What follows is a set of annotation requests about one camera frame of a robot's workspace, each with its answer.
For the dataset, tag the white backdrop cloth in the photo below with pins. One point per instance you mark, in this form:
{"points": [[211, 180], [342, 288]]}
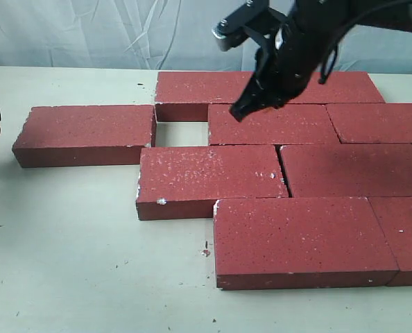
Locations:
{"points": [[141, 34]]}

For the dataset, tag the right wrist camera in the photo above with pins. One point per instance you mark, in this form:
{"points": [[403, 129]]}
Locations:
{"points": [[253, 19]]}

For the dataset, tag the red brick back right base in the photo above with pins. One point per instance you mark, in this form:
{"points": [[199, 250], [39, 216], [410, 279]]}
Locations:
{"points": [[341, 87]]}

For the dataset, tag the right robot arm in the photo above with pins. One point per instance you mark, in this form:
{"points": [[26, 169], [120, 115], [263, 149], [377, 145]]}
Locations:
{"points": [[340, 17]]}

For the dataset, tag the red brick top back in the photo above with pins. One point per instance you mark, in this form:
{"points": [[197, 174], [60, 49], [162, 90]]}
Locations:
{"points": [[85, 135]]}

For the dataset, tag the red brick base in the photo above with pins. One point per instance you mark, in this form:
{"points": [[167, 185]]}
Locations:
{"points": [[341, 87], [186, 95]]}

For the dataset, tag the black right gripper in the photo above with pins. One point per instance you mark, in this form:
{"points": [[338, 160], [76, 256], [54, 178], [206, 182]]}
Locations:
{"points": [[283, 68]]}

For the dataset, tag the red brick back left base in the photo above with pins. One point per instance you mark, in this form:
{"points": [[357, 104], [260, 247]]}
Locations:
{"points": [[186, 95]]}

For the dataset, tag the red brick middle row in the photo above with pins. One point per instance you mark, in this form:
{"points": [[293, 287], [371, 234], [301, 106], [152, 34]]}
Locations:
{"points": [[369, 170]]}

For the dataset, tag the red brick right second row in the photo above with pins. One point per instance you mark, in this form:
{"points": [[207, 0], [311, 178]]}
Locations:
{"points": [[359, 123]]}

